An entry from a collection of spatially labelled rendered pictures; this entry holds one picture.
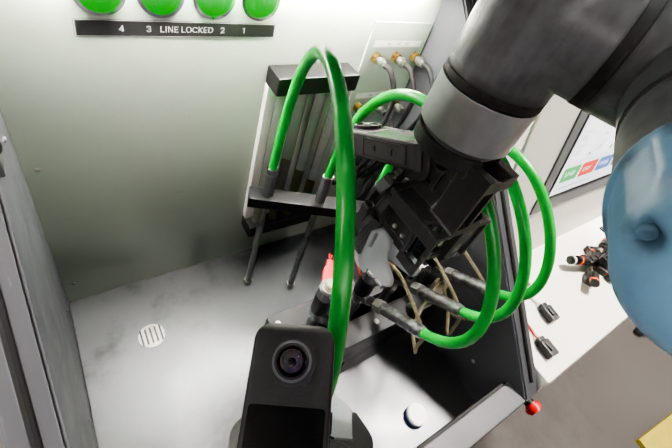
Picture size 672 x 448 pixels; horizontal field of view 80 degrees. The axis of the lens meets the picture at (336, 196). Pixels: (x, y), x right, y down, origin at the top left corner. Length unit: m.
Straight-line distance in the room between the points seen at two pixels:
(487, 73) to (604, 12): 0.06
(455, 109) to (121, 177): 0.51
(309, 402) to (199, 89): 0.46
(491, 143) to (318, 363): 0.18
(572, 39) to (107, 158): 0.56
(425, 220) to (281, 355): 0.17
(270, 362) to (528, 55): 0.23
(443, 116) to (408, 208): 0.09
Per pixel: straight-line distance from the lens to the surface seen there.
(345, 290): 0.27
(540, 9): 0.27
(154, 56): 0.56
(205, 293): 0.87
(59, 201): 0.68
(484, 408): 0.79
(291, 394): 0.23
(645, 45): 0.27
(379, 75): 0.75
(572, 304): 1.01
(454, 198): 0.33
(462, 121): 0.29
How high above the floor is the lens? 1.58
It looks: 42 degrees down
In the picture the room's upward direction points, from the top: 21 degrees clockwise
